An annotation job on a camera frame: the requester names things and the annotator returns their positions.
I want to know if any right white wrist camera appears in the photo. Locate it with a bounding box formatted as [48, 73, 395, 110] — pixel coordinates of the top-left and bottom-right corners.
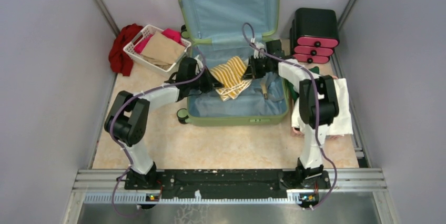
[253, 42, 266, 59]

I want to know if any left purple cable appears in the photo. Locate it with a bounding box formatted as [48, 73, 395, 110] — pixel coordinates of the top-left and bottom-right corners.
[109, 46, 207, 219]

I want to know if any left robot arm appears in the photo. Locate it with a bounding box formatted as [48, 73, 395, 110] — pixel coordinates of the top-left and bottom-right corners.
[104, 57, 224, 190]

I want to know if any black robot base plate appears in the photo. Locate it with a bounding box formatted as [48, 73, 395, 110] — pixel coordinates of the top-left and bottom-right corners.
[123, 169, 331, 200]

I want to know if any black pink drawer cabinet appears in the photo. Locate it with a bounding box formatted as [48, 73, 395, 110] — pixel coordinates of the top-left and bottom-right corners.
[289, 7, 340, 64]

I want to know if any wooden stick bundle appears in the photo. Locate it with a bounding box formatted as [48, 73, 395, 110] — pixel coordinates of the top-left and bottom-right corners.
[260, 83, 268, 100]

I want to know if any white plastic basket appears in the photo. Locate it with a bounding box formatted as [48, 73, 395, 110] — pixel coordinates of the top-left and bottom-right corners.
[124, 25, 191, 77]

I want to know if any pink folded cloth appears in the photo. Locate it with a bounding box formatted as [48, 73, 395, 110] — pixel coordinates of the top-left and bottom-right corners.
[134, 28, 186, 54]

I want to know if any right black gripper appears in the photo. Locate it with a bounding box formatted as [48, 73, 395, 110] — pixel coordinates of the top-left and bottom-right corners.
[242, 55, 272, 80]

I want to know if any tan folded cloth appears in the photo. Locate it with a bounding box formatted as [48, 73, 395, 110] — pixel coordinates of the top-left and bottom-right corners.
[140, 32, 186, 69]

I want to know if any red cloth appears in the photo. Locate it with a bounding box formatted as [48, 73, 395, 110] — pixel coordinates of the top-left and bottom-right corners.
[108, 23, 143, 77]

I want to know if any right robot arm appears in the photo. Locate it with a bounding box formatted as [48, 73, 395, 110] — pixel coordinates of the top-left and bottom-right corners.
[243, 38, 340, 189]

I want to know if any yellow white striped garment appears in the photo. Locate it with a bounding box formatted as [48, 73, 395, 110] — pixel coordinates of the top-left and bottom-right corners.
[210, 56, 252, 101]

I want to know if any green hard-shell suitcase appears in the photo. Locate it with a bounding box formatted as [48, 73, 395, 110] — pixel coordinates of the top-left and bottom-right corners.
[178, 0, 289, 126]

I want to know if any aluminium frame rail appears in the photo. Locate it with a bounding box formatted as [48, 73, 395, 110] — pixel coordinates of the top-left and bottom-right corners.
[73, 168, 387, 205]

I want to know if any pink plastic basket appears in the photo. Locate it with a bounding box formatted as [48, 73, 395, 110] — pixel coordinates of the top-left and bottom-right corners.
[291, 74, 340, 141]

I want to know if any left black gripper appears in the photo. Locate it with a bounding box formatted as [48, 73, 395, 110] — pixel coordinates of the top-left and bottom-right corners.
[188, 66, 224, 94]

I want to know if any dark green garment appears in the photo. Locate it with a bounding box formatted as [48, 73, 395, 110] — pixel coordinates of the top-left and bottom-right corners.
[287, 66, 320, 102]

